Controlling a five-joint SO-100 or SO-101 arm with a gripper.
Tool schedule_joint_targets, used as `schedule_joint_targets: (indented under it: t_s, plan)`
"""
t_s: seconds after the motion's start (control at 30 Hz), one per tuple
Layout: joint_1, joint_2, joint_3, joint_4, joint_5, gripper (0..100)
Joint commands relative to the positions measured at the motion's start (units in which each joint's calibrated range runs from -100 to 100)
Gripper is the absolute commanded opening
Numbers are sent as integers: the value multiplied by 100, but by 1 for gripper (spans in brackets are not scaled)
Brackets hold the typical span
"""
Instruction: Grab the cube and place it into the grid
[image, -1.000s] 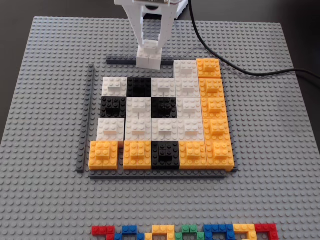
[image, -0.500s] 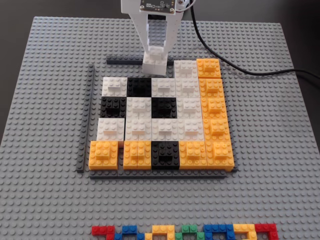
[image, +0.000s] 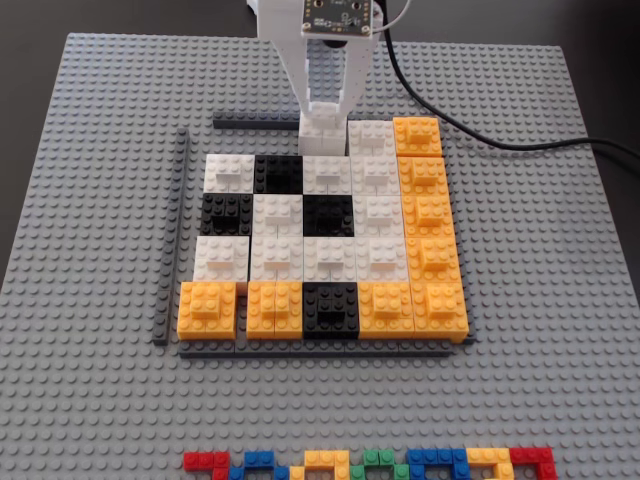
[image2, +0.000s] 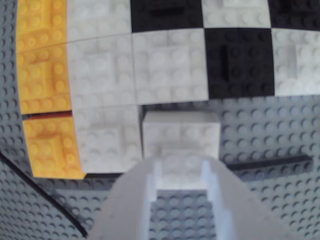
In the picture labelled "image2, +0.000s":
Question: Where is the black lego cube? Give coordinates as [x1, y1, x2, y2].
[203, 26, 276, 100]
[129, 0, 205, 34]
[266, 0, 320, 33]

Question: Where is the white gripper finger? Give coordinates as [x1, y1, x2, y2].
[202, 156, 292, 240]
[91, 156, 161, 240]

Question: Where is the grey lego baseplate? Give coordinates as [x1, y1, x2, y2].
[0, 0, 320, 240]

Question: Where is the orange lego cube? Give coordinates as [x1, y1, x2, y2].
[15, 0, 69, 53]
[21, 115, 88, 180]
[16, 42, 74, 116]

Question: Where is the white lego cube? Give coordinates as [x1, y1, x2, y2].
[200, 0, 273, 29]
[270, 28, 320, 98]
[66, 34, 139, 109]
[141, 111, 222, 191]
[131, 28, 210, 105]
[65, 0, 134, 43]
[71, 104, 145, 174]

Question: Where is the black cable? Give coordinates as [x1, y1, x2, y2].
[0, 149, 89, 238]

